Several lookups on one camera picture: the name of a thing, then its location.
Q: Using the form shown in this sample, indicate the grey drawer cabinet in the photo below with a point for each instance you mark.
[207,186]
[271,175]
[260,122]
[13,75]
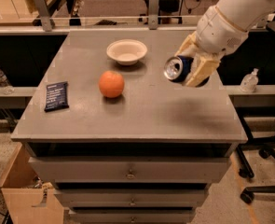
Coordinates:
[146,157]

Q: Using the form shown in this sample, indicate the blue pepsi can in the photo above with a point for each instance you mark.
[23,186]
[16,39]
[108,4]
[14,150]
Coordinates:
[177,68]

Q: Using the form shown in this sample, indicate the dark blue snack packet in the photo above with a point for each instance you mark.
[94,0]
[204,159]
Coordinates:
[56,97]

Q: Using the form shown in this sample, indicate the middle metal rail bracket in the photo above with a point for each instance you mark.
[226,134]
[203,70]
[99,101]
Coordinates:
[153,14]

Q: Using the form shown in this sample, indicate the metal rail bracket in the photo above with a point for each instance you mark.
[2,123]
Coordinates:
[153,14]
[43,12]

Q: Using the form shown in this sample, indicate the black office chair base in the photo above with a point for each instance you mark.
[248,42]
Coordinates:
[257,162]

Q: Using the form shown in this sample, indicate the white bowl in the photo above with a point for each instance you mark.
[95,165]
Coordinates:
[126,51]

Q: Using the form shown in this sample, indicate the orange fruit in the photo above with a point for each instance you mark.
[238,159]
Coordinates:
[111,84]

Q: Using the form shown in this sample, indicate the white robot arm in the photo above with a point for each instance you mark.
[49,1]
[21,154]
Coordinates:
[243,13]

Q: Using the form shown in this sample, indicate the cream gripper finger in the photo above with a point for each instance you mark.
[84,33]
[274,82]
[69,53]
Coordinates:
[189,48]
[203,65]

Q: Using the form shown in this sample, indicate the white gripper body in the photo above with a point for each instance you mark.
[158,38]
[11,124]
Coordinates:
[218,32]

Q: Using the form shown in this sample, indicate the clear plastic water bottle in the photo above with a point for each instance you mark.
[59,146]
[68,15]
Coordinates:
[5,85]

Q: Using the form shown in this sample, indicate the left metal rail bracket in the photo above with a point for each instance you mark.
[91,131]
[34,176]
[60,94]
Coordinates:
[43,12]

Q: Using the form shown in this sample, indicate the light wooden box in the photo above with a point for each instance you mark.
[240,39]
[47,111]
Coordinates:
[25,203]

